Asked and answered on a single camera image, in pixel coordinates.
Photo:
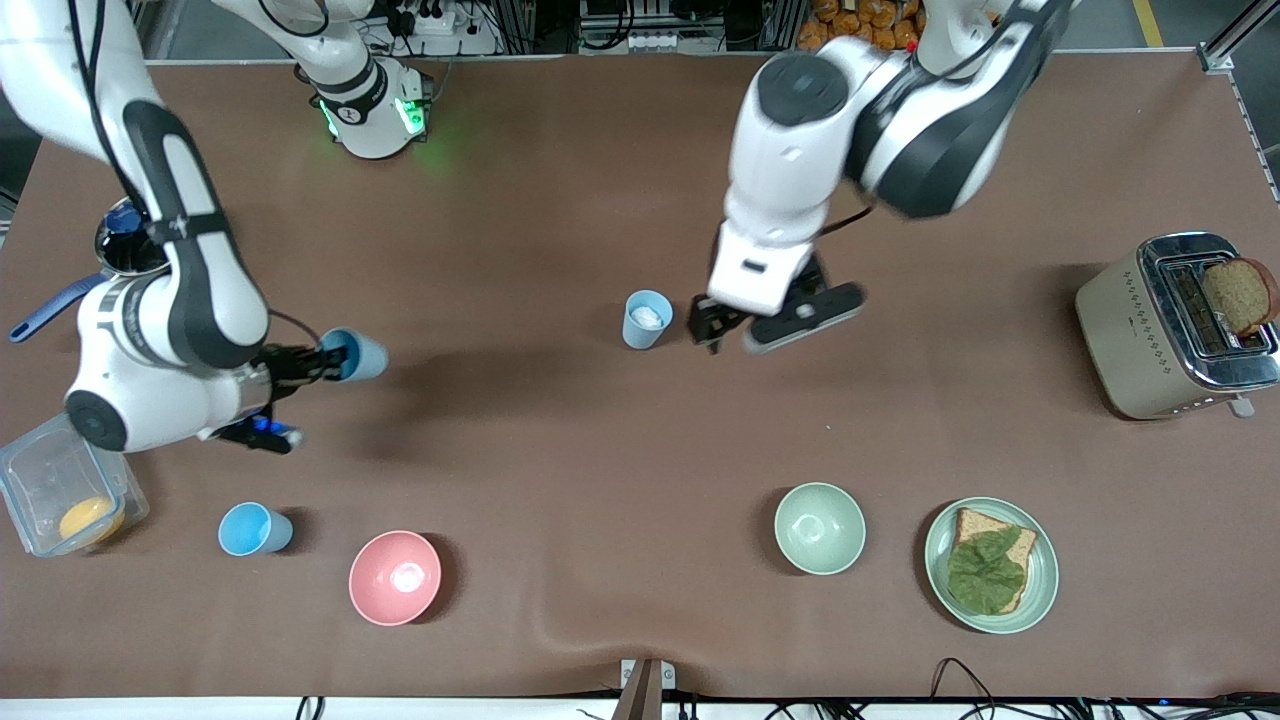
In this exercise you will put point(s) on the dark toast slice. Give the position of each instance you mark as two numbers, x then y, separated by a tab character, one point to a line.
1240	295

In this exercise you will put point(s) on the bag of orange snacks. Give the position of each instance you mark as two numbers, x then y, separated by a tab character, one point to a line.
860	25

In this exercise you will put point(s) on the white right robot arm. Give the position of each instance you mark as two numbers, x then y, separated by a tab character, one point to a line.
200	290

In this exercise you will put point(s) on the pale green bowl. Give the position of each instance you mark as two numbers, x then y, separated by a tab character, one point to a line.
819	528

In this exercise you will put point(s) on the brown bread slice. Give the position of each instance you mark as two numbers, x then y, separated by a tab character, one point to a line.
975	522

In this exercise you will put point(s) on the white power strip with plugs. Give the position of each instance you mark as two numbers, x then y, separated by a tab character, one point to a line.
440	25

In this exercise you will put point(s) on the orange round food piece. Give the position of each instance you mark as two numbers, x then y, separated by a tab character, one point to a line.
90	518

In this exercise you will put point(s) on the clear plastic food container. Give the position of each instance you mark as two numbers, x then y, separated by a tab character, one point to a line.
50	490

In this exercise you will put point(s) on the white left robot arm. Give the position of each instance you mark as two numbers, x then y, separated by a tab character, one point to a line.
800	140

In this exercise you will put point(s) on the pink bowl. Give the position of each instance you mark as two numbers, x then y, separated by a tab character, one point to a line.
395	578

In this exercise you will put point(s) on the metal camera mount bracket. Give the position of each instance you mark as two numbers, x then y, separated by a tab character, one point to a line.
644	685

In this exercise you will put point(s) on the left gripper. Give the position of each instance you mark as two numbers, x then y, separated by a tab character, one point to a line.
712	322

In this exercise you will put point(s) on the green lettuce leaf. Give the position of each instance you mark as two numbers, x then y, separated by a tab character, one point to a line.
985	575

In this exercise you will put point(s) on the blue plastic cup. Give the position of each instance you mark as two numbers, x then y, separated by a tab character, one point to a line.
250	529
647	318
365	358

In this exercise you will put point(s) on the pale green plate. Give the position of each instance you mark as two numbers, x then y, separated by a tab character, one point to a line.
1040	575

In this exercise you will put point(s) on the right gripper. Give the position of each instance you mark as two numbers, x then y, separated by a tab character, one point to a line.
287	364

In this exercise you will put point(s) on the long white power strip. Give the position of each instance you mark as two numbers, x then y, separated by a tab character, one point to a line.
650	42

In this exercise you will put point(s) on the silver beige toaster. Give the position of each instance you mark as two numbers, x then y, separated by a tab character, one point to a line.
1135	345

